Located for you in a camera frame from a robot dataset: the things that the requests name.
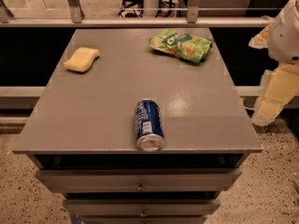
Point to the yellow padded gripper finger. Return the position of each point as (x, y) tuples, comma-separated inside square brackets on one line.
[(276, 90), (260, 41)]

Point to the yellow sponge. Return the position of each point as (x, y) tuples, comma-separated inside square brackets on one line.
[(82, 60)]

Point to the green snack bag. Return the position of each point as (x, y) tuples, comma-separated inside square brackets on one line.
[(192, 48)]

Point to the black office chair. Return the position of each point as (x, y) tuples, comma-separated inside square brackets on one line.
[(140, 8)]

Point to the blue soda can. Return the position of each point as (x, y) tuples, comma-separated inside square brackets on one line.
[(149, 133)]

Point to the top grey drawer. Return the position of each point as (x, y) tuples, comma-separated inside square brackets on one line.
[(91, 181)]

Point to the grey drawer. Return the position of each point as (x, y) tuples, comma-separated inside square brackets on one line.
[(91, 181), (141, 208)]

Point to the metal railing frame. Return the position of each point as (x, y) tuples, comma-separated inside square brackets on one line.
[(104, 13)]

